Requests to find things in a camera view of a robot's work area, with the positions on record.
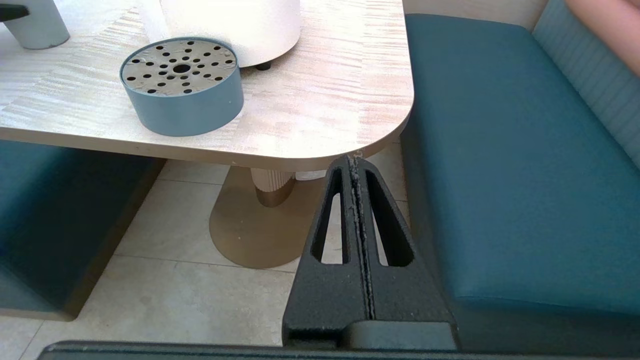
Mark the clear water dispenser white base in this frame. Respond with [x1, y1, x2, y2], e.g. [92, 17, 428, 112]
[137, 0, 302, 71]

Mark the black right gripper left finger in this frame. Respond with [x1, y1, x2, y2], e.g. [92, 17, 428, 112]
[282, 155, 373, 349]

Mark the blue ribbed booth sofa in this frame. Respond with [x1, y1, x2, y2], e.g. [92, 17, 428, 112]
[0, 140, 166, 321]
[400, 0, 640, 351]

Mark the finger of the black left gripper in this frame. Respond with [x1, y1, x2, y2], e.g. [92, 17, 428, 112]
[0, 5, 30, 22]

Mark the pink bolster cushion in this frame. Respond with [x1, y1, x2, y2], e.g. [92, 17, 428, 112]
[565, 0, 640, 76]

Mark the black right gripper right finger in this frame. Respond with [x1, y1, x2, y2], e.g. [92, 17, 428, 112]
[356, 159, 455, 323]

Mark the large blue steel drip tray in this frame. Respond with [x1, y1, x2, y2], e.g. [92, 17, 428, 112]
[120, 37, 245, 137]

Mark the bronze table pedestal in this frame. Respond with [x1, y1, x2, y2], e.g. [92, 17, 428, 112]
[209, 165, 328, 270]

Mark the grey plastic cup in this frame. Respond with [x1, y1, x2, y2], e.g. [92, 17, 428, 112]
[0, 0, 71, 50]

